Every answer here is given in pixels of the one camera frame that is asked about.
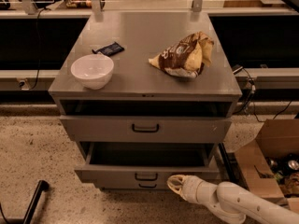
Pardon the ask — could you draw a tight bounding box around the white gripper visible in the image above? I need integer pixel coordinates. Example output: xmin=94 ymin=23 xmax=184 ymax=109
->
xmin=167 ymin=175 xmax=215 ymax=205

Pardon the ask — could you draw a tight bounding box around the grey drawer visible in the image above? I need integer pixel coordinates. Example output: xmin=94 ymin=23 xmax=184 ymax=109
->
xmin=61 ymin=116 xmax=231 ymax=143
xmin=96 ymin=182 xmax=169 ymax=190
xmin=75 ymin=142 xmax=220 ymax=186

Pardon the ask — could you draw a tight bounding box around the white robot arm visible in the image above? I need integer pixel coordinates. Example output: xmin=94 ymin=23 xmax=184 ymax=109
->
xmin=167 ymin=175 xmax=299 ymax=224

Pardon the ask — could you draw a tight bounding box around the grey bottom drawer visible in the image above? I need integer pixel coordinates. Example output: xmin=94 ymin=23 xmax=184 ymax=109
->
xmin=96 ymin=182 xmax=169 ymax=190

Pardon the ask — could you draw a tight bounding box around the grey drawer cabinet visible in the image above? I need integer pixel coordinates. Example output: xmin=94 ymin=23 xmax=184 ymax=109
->
xmin=48 ymin=10 xmax=243 ymax=161

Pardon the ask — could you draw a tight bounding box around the grey top drawer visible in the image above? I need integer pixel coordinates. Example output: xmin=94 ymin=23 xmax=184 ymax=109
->
xmin=61 ymin=116 xmax=231 ymax=143

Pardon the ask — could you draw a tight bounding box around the black metal leg bar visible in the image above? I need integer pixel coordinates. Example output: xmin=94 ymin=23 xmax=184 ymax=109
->
xmin=219 ymin=143 xmax=240 ymax=184

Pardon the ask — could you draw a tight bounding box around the cardboard box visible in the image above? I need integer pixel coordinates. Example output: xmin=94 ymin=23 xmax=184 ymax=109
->
xmin=235 ymin=119 xmax=299 ymax=213

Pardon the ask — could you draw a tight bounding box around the silver can in box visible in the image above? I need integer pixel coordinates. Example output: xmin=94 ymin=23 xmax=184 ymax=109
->
xmin=288 ymin=160 xmax=299 ymax=171

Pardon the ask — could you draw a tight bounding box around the brown yellow chip bag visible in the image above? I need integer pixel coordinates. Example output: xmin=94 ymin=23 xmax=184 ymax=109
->
xmin=149 ymin=32 xmax=214 ymax=78

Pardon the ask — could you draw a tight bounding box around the black chair leg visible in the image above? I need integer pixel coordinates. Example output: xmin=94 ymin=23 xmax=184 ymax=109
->
xmin=0 ymin=180 xmax=50 ymax=224

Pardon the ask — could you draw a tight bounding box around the white bowl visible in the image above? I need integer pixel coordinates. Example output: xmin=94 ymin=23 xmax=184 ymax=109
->
xmin=71 ymin=54 xmax=114 ymax=90

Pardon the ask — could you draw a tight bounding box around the dark blue snack packet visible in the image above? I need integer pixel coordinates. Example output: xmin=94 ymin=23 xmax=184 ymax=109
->
xmin=92 ymin=42 xmax=124 ymax=57

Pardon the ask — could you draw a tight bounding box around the black power cable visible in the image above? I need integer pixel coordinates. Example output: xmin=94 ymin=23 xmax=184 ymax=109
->
xmin=29 ymin=7 xmax=52 ymax=91

